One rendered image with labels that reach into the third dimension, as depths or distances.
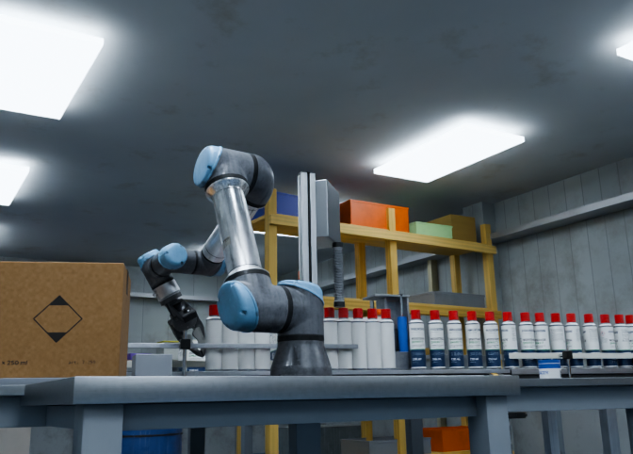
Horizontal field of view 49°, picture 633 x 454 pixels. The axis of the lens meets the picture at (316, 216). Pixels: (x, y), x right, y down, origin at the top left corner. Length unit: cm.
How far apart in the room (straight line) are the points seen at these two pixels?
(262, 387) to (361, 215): 530
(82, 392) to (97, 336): 65
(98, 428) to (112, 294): 67
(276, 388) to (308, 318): 52
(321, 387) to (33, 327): 78
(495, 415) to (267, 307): 55
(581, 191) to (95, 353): 586
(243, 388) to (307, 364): 51
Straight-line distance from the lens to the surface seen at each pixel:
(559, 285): 715
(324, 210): 223
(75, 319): 175
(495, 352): 261
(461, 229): 733
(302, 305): 170
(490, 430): 152
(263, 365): 224
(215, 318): 222
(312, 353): 169
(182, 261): 212
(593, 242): 693
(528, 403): 195
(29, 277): 178
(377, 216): 655
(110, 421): 113
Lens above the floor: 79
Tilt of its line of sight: 15 degrees up
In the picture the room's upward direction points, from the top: 1 degrees counter-clockwise
